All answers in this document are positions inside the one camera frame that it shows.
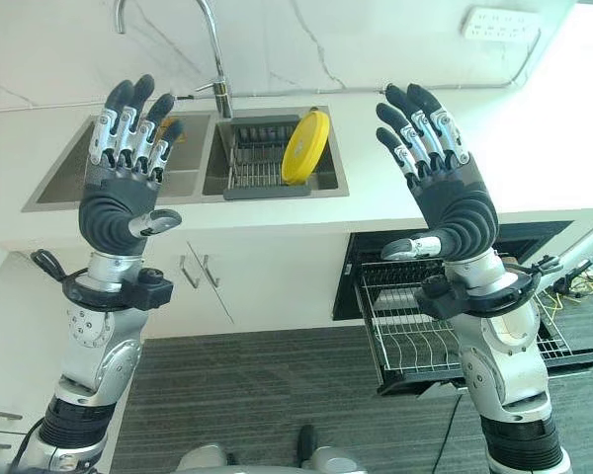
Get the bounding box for white power strip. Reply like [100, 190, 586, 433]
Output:
[462, 5, 544, 42]

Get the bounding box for yellow round plate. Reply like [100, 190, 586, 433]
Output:
[281, 109, 331, 186]

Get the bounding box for tangled cables on floor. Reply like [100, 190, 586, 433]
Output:
[552, 250, 593, 317]

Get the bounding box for grey dish drying rack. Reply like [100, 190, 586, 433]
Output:
[222, 114, 313, 201]

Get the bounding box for white cabinet door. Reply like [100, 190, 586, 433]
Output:
[0, 235, 234, 342]
[187, 224, 351, 338]

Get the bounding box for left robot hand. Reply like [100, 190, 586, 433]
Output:
[78, 74, 186, 257]

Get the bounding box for black built-in dishwasher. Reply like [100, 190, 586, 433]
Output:
[332, 219, 574, 322]

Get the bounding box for stainless steel double sink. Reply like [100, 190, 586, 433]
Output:
[21, 108, 353, 214]

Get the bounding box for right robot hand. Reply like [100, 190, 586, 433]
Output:
[375, 83, 500, 263]

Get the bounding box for wire dishwasher rack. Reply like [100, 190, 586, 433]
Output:
[353, 256, 593, 397]

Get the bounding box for silver cabinet handle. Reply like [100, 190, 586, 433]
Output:
[179, 254, 200, 289]
[202, 254, 222, 287]

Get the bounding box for black floor cable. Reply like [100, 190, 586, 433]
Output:
[437, 392, 464, 474]

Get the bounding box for chrome gooseneck faucet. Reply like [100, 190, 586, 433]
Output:
[116, 0, 234, 119]

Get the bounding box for yellow item in sink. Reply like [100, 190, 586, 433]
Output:
[159, 116, 186, 147]

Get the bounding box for grey wall cable conduit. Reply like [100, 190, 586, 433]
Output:
[175, 27, 544, 100]

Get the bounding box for silver robot torso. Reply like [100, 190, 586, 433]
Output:
[176, 425, 367, 474]

